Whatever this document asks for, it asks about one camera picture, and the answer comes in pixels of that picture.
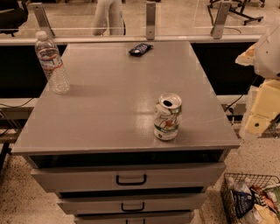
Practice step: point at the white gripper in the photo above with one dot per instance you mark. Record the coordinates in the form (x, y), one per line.
(269, 57)

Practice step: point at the clear plastic water bottle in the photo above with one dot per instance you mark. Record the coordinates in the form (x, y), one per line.
(50, 60)

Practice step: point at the white green 7up can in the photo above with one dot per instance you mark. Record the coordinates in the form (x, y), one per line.
(167, 117)

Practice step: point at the office chair base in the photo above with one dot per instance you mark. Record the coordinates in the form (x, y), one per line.
(237, 10)

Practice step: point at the top grey drawer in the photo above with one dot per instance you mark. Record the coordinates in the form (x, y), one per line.
(128, 177)

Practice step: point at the grey drawer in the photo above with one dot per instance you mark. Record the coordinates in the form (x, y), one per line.
(128, 177)
(182, 217)
(133, 204)

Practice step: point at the blue chip bag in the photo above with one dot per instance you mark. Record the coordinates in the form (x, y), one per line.
(243, 203)

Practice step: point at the red snack bag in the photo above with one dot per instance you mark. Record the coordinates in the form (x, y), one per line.
(261, 198)

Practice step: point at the dark blue snack packet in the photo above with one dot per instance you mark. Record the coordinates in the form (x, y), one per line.
(140, 49)

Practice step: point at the grey drawer cabinet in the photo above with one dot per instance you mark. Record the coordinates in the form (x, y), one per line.
(106, 119)

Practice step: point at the yellow snack bag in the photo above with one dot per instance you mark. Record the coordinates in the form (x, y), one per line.
(260, 215)

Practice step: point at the middle grey drawer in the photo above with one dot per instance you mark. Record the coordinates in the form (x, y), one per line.
(133, 204)

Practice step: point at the bottom grey drawer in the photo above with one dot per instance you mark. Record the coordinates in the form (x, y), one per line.
(182, 217)

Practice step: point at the black office chair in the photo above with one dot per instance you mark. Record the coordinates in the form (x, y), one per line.
(13, 13)

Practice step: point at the right metal bracket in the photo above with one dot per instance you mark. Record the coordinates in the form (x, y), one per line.
(220, 20)

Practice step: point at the metal bracket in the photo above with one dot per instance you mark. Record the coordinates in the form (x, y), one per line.
(150, 20)
(42, 19)
(220, 20)

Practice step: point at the wire basket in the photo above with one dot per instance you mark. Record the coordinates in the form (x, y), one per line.
(228, 198)

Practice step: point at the middle metal bracket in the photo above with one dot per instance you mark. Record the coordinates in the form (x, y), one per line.
(150, 20)

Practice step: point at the left metal bracket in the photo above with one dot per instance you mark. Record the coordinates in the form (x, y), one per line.
(42, 19)

